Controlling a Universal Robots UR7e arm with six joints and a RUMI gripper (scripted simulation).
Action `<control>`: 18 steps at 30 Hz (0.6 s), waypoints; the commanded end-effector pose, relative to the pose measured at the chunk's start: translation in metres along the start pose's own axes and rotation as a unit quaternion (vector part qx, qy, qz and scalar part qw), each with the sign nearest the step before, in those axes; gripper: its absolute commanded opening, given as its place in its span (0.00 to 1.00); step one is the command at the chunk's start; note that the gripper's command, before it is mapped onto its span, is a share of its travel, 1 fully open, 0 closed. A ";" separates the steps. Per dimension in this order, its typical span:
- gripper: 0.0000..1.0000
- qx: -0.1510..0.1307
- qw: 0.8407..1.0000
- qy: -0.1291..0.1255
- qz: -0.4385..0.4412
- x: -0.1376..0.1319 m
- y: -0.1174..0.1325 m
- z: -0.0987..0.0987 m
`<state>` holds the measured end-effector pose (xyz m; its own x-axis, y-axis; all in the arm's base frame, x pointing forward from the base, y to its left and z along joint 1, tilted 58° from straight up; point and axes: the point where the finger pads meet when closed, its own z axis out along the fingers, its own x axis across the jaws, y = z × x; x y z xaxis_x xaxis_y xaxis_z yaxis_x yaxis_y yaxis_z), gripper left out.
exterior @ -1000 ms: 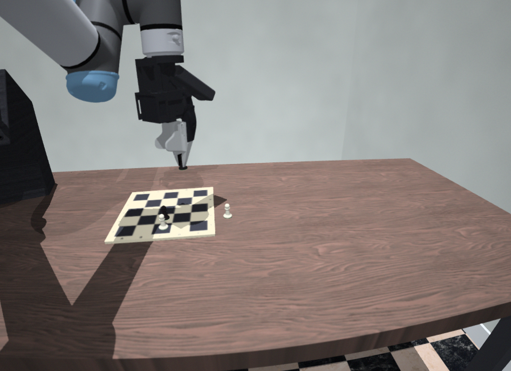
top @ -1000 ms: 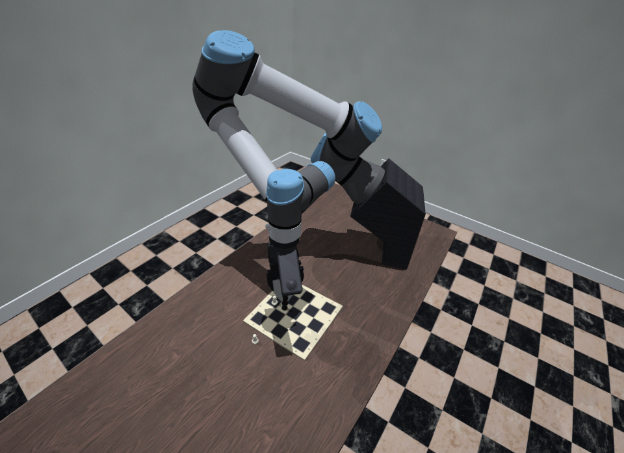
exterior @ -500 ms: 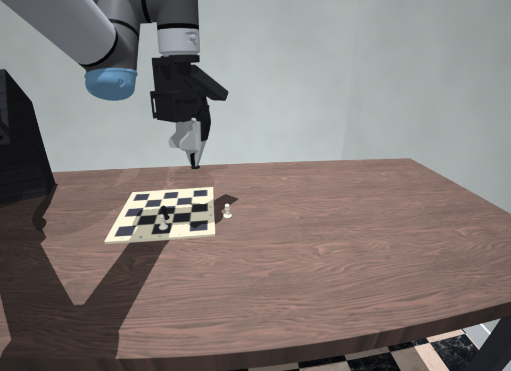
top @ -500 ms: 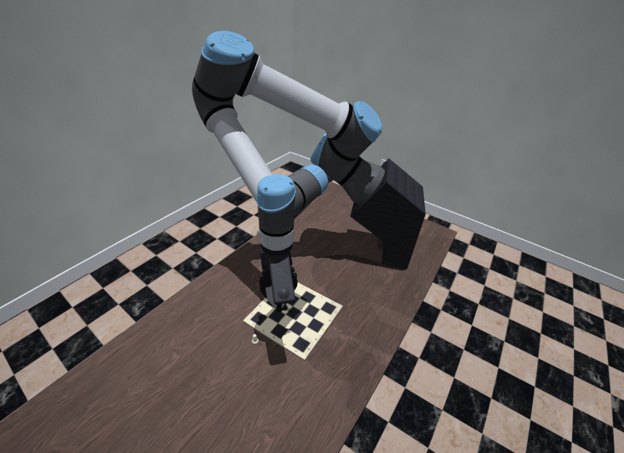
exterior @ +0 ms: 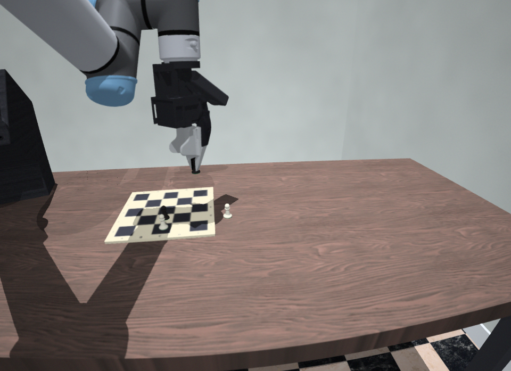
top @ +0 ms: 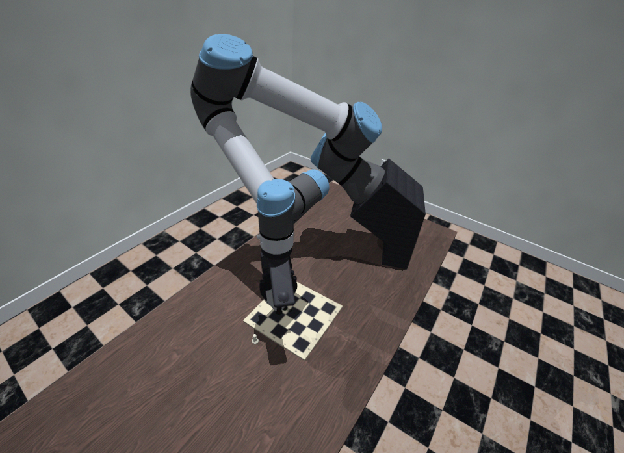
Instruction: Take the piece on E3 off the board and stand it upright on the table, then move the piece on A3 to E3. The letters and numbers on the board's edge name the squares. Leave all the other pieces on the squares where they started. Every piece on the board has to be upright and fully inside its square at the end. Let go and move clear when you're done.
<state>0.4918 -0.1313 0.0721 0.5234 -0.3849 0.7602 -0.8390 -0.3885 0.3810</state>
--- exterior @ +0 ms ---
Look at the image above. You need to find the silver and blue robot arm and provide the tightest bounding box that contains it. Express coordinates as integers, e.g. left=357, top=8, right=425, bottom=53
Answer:
left=0, top=0, right=229, bottom=107

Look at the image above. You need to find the white chess pawn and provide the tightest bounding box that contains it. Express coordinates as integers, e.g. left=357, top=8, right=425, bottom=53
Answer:
left=224, top=204, right=232, bottom=219
left=159, top=214, right=168, bottom=230

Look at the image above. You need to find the black and cream chessboard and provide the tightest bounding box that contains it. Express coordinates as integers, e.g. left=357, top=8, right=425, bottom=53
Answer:
left=105, top=187, right=215, bottom=244

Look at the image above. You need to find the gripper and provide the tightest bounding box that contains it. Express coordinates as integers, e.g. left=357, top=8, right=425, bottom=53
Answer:
left=151, top=61, right=211, bottom=171

